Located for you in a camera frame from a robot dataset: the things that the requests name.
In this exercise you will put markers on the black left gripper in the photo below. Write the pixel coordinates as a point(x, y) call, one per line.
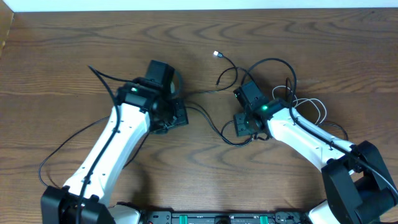
point(179, 113)

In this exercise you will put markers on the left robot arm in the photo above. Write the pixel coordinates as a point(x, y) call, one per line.
point(144, 105)

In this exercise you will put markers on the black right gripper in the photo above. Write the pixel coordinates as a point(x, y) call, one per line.
point(240, 129)

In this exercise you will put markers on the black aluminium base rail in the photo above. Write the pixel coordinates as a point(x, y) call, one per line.
point(170, 217)

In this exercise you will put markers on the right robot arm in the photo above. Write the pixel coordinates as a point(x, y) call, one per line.
point(358, 185)

